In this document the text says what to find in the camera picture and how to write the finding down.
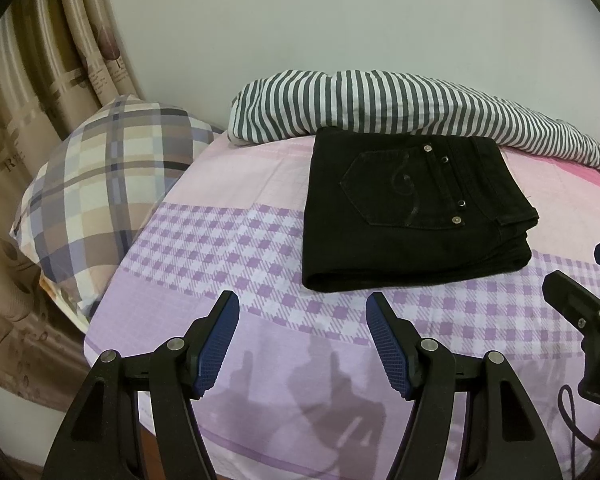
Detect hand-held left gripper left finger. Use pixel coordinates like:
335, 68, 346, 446
37, 290, 241, 480

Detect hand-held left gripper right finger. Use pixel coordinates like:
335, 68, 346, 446
366, 291, 563, 480

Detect black pants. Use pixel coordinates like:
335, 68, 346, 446
301, 126, 541, 293

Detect pink purple checkered bed sheet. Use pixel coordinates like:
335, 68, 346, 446
82, 132, 600, 480

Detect plaid pillow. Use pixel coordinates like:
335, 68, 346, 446
9, 94, 226, 335

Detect grey white striped blanket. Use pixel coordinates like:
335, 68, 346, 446
227, 67, 600, 179

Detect beige brown curtain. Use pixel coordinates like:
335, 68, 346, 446
0, 0, 146, 413

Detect black cable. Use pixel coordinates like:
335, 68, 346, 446
559, 384, 600, 463

